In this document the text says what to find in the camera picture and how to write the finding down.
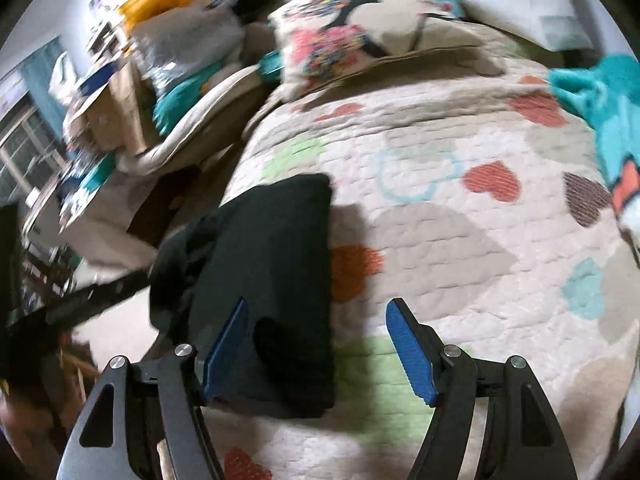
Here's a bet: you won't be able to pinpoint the clear plastic bag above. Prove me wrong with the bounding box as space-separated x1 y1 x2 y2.
131 4 244 96

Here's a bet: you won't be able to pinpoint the blue curtain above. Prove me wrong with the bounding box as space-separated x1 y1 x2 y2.
17 37 66 138

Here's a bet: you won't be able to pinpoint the black pants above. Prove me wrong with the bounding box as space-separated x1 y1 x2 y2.
150 174 335 418

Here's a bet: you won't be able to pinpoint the white plastic bag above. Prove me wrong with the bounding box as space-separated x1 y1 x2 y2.
48 52 78 107

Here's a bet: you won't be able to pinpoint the cardboard box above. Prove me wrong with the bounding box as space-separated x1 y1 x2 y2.
63 56 160 156

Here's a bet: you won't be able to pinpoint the teal cloth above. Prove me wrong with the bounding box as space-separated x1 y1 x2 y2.
152 63 222 136

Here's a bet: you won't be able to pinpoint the teal cartoon blanket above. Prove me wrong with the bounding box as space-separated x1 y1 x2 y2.
546 53 640 266

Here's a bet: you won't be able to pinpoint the beige folded mattress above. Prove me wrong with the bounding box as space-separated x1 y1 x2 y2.
116 65 270 177

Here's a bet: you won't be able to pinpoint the teal tissue pack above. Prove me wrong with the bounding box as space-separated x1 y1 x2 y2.
258 50 282 84

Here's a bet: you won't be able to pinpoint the heart pattern quilt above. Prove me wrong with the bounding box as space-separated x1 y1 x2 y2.
205 25 639 479

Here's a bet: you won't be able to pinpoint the window with grille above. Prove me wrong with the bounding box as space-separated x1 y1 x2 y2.
0 94 67 205

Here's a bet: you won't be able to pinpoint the floral lady cushion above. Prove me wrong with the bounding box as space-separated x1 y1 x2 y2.
267 0 501 104

